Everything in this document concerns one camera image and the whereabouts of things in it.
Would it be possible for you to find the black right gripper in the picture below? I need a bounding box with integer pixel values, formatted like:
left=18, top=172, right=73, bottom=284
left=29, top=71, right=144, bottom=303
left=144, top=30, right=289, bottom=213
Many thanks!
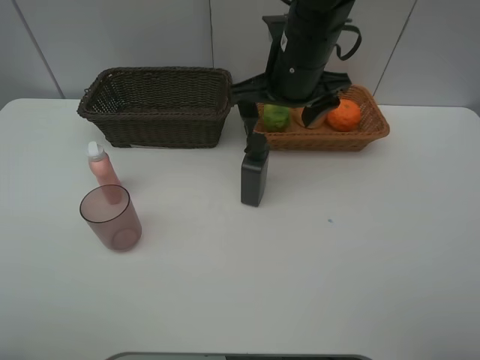
left=229, top=71, right=352, bottom=137

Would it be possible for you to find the green round fruit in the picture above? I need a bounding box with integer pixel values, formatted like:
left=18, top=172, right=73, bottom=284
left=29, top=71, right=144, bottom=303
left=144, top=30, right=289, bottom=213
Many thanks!
left=263, top=104, right=290, bottom=132

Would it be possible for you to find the red yellow peach fruit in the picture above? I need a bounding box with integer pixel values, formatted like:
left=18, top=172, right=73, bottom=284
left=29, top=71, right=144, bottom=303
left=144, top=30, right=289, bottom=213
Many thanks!
left=295, top=107, right=329, bottom=130

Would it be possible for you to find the black rectangular bottle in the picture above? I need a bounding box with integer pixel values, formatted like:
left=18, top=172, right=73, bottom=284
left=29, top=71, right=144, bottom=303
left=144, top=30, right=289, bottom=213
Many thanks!
left=241, top=133, right=269, bottom=207

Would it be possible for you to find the orange mandarin fruit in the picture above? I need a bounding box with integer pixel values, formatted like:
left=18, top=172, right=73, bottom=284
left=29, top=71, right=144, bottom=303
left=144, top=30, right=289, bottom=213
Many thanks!
left=326, top=98, right=362, bottom=132

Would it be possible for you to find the translucent pink plastic cup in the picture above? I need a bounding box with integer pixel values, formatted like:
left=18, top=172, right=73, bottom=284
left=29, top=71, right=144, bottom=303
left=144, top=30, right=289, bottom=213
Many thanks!
left=79, top=184, right=142, bottom=252

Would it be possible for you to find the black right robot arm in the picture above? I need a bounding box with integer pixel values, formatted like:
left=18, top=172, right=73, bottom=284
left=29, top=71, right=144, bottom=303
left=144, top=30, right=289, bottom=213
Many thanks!
left=232, top=0, right=362, bottom=134

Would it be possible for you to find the orange wicker basket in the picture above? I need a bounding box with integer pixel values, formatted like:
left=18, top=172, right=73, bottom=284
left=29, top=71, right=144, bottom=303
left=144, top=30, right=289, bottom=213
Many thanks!
left=254, top=85, right=390, bottom=152

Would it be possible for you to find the dark brown wicker basket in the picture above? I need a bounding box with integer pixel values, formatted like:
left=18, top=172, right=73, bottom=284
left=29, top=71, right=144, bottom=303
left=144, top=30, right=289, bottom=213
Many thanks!
left=77, top=67, right=232, bottom=149

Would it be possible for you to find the pink bottle white cap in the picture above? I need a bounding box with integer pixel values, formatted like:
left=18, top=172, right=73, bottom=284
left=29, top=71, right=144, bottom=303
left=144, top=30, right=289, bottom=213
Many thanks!
left=87, top=141, right=123, bottom=205

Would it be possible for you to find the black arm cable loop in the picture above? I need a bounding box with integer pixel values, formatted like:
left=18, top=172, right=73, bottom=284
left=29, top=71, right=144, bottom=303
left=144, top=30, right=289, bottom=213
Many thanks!
left=334, top=25, right=363, bottom=62

